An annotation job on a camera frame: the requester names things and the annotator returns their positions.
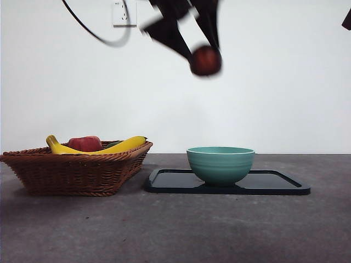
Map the dark red plum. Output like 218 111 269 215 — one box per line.
190 45 223 77

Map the teal ribbed bowl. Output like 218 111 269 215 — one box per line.
186 146 256 187

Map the yellow banana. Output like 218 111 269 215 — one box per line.
46 134 148 156

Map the green avocado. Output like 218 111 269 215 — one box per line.
105 140 124 150

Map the red apple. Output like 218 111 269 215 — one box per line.
67 136 103 152

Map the black rectangular tray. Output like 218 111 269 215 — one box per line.
144 168 312 196

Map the brown wicker basket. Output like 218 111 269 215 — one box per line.
0 141 154 197

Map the white wall socket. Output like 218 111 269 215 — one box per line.
113 1 138 27

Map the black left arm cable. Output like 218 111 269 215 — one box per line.
61 0 131 48

